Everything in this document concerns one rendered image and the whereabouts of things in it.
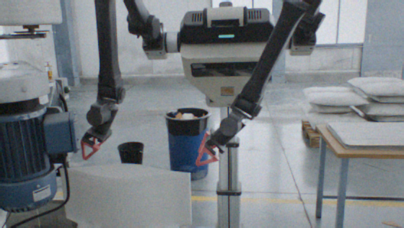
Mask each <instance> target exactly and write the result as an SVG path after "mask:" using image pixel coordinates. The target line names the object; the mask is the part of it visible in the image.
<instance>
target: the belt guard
mask: <svg viewBox="0 0 404 228"><path fill-rule="evenodd" d="M15 62H16V63H18V64H13V63H15ZM3 64H7V65H3ZM0 65H3V66H4V67H8V66H19V67H18V68H17V69H10V70H2V69H0V103H5V102H16V101H21V100H28V99H32V98H36V97H43V96H46V95H48V94H49V93H50V92H51V91H50V86H49V81H48V72H47V71H43V70H42V69H40V68H38V67H36V66H34V65H33V64H31V63H29V62H27V61H7V62H5V63H4V62H2V63H0Z"/></svg>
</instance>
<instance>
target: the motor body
mask: <svg viewBox="0 0 404 228"><path fill-rule="evenodd" d="M45 112H46V106H45V105H43V104H40V103H39V104H38V105H37V106H36V107H34V108H31V109H28V110H23V111H18V112H13V113H0V209H2V210H3V211H6V212H9V213H25V212H28V211H34V210H35V209H38V208H41V207H43V206H45V205H46V204H48V203H50V202H51V201H52V200H53V199H54V197H55V195H56V194H57V192H58V183H57V177H56V173H57V172H58V171H57V170H56V167H55V166H54V165H53V164H51V163H50V162H49V156H48V154H47V151H44V148H43V140H42V135H41V130H40V124H41V123H42V122H43V118H44V115H43V114H44V113H45Z"/></svg>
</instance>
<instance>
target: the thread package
mask: <svg viewBox="0 0 404 228"><path fill-rule="evenodd" d="M61 22H62V16H61V5H60V1H59V0H0V26H22V27H23V29H38V28H40V26H39V25H57V24H60V23H61Z"/></svg>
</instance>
